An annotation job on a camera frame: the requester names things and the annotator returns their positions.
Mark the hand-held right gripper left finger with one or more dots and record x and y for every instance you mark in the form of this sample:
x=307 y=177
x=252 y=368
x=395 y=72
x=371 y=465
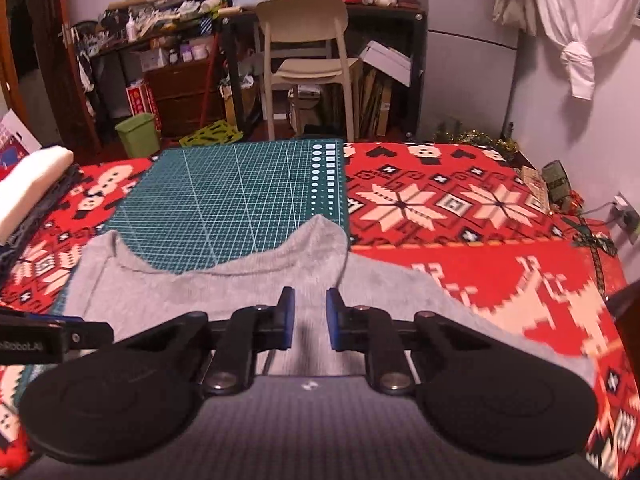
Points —
x=286 y=317

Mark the green waste bin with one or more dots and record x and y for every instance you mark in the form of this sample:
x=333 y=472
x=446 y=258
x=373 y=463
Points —
x=137 y=135

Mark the large red white box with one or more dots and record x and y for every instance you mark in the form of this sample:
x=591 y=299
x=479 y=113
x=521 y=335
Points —
x=15 y=145

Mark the grey knit shirt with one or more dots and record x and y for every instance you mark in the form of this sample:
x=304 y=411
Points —
x=225 y=285

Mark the small red box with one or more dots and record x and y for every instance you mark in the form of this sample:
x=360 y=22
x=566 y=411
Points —
x=142 y=105

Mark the red patterned blanket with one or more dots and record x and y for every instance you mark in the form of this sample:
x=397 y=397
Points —
x=450 y=210

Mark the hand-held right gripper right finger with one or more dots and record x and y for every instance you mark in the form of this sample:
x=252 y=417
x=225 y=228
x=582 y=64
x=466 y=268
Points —
x=334 y=320

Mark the wooden drawer cabinet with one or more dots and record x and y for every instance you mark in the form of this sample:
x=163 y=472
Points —
x=180 y=95

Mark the green pouch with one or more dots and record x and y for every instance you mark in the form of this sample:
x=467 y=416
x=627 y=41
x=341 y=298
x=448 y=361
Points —
x=555 y=177

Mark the white knotted curtain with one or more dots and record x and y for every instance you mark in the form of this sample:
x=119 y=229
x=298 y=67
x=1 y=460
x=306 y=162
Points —
x=575 y=15

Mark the red gift box with ribbon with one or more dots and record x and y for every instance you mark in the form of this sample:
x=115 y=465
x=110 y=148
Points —
x=592 y=242

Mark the white flat box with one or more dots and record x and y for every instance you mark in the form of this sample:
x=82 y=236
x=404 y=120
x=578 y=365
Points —
x=385 y=62

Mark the green cutting mat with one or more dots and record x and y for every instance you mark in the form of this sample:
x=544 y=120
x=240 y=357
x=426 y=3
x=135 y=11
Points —
x=225 y=195

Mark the lime green plastic crate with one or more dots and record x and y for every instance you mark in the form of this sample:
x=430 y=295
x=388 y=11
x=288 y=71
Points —
x=210 y=135

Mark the grey refrigerator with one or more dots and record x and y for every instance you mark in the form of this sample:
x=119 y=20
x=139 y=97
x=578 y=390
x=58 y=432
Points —
x=465 y=75

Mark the black frame desk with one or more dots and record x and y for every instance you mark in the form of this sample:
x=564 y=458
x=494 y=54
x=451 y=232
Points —
x=390 y=12

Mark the wall socket with charger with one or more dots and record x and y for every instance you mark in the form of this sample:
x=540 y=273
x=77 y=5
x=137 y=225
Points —
x=625 y=210

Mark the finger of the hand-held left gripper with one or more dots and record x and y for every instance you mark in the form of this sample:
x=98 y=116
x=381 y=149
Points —
x=50 y=319
x=90 y=335

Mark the white pump bottle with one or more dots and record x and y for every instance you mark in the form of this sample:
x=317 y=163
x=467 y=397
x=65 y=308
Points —
x=131 y=30

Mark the beige patterned gift box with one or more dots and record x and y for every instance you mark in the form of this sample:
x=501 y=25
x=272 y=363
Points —
x=534 y=185

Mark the beige plastic chair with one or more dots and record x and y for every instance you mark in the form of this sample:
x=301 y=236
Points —
x=300 y=20

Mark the tinsel garland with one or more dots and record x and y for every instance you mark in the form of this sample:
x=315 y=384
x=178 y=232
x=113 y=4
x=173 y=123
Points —
x=475 y=137

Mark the cluttered wooden shelf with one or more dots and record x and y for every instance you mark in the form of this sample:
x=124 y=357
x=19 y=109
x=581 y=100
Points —
x=165 y=5

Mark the brown wooden door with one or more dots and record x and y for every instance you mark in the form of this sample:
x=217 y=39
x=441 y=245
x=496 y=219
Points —
x=55 y=60

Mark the dark striped folded garment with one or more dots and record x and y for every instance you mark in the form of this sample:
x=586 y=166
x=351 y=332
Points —
x=45 y=215

